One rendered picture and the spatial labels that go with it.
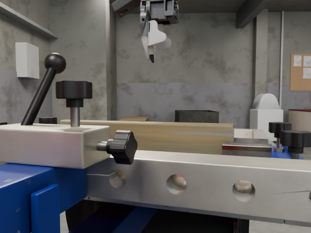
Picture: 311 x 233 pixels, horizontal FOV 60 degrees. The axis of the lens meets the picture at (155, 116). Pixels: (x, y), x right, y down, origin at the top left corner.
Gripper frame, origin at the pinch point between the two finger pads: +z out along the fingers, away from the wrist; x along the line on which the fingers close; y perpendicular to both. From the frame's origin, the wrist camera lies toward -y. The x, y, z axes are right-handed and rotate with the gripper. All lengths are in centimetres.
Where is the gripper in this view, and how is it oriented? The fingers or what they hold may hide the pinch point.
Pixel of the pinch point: (147, 56)
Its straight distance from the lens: 69.7
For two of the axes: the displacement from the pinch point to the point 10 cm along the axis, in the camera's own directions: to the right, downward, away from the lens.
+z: 0.0, 10.0, 0.6
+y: 9.7, 0.2, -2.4
